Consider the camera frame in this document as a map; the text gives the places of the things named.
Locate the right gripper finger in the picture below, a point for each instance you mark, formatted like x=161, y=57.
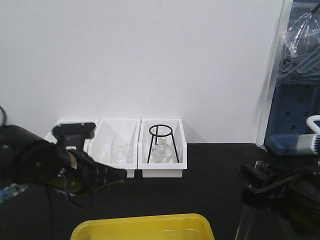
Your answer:
x=277, y=197
x=259, y=175

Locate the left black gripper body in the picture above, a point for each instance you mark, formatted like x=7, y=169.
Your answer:
x=83, y=177

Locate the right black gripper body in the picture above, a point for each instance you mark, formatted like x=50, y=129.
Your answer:
x=306, y=191

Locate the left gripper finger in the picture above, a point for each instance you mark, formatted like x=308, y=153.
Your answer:
x=73, y=134

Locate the tall clear test tube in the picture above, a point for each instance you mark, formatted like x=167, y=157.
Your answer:
x=248, y=211

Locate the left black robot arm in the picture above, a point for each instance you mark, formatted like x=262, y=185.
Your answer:
x=26, y=158

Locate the yellow plastic tray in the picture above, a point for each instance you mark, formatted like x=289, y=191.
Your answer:
x=187, y=226

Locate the left white storage bin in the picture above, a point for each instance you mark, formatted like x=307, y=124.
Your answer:
x=50, y=138

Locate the white storage bin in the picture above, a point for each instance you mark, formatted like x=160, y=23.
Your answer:
x=162, y=170
x=50, y=138
x=111, y=130

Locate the clear glass beaker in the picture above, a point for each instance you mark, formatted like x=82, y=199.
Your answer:
x=117, y=152

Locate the middle white storage bin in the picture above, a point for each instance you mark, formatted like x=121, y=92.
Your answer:
x=111, y=130

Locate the white lab faucet green knob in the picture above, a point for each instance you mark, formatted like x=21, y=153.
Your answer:
x=311, y=123

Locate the blue pegboard drying rack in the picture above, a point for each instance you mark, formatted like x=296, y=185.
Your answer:
x=291, y=105

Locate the clear glass flask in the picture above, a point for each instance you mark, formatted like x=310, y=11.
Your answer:
x=162, y=152

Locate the right white storage bin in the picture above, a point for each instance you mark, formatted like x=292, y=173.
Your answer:
x=162, y=170

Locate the clear plastic wrapped rods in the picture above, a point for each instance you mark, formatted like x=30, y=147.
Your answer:
x=300, y=59

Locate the black wire tripod stand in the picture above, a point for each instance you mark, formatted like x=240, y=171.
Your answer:
x=159, y=131

